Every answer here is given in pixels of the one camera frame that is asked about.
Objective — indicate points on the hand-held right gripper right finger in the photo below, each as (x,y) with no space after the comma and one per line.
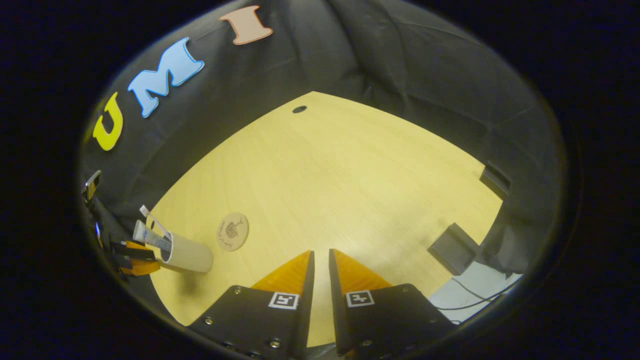
(337,310)

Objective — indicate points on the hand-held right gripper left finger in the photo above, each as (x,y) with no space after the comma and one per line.
(307,310)

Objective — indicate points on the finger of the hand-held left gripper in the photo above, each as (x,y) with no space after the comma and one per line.
(135,251)
(142,268)

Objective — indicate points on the white toothpaste tube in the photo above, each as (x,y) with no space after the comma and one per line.
(145,234)

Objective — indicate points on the white toothbrush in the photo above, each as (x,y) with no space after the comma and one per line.
(150,216)

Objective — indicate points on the beige cup with white rim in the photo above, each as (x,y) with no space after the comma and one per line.
(192,255)

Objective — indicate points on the round cork coaster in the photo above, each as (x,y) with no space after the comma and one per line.
(232,231)

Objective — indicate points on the black box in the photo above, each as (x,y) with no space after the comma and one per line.
(452,250)
(495,182)

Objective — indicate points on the black backdrop cloth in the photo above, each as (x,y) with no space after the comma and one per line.
(375,65)

